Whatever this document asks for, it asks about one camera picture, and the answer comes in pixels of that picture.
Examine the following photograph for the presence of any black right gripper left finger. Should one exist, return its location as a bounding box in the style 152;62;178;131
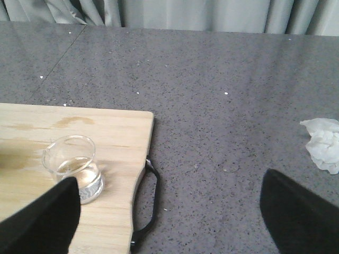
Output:
1;177;81;253

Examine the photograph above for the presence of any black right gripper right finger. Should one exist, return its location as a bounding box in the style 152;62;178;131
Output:
260;169;338;253

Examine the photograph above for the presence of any glass beaker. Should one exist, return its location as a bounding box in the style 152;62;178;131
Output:
42;134;104;205

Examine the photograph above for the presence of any crumpled white tissue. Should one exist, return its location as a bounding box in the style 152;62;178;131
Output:
300;118;338;175

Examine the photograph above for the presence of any wooden cutting board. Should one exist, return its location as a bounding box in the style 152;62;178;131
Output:
1;103;154;253

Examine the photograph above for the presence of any black cutting board handle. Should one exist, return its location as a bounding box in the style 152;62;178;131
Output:
130;156;161;252

